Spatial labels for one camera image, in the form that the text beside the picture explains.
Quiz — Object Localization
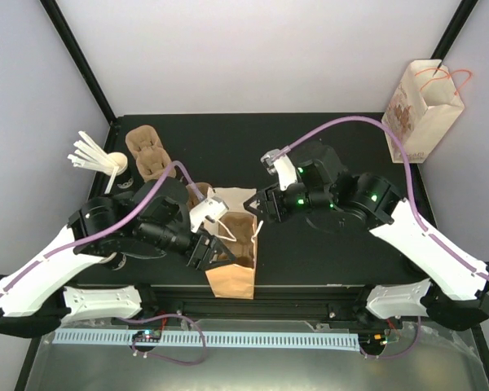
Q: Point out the paper cup holding stirrers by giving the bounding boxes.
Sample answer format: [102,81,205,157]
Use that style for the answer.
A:
[104,152,134,191]

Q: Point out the black corner post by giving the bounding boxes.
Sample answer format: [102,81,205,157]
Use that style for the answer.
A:
[39,0,117,124]
[430,0,478,61]

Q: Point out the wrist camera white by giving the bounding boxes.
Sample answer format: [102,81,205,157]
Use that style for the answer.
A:
[260,149,297,191]
[189,196,229,233]

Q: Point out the right black corner post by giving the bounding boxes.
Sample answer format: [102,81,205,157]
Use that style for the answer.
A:
[430,0,478,61]

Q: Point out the white printed paper bag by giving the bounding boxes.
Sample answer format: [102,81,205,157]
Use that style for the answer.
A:
[381,59,465,164]

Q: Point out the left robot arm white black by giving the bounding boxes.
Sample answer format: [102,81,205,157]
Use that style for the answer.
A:
[0,178,236,338]

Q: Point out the left black corner post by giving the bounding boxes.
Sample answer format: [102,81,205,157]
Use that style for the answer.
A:
[39,0,117,124]

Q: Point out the stacked brown pulp cup carriers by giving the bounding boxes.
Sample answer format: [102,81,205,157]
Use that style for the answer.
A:
[125,125,172,182]

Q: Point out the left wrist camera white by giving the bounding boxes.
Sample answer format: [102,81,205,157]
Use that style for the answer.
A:
[189,196,229,233]

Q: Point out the brown paper bag white handles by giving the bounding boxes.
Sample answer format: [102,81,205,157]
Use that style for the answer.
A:
[205,187,262,300]

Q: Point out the brown pulp cup carrier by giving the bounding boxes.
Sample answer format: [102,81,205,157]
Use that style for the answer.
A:
[218,212,256,269]
[186,182,211,210]

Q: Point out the bundle of white wrapped straws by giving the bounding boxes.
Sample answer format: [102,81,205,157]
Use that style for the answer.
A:
[67,131,114,174]

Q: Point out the small green circuit board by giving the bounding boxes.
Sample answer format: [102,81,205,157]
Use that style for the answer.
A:
[132,330,161,343]

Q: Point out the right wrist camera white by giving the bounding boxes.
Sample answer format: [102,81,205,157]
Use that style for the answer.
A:
[260,149,297,191]

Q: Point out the light blue cable duct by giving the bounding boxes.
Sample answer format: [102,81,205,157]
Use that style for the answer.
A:
[52,328,360,352]

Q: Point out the black aluminium frame rail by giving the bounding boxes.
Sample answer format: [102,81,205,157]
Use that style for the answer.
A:
[64,284,480,327]

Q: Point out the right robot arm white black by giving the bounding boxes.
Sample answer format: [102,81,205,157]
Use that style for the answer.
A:
[243,142,489,331]

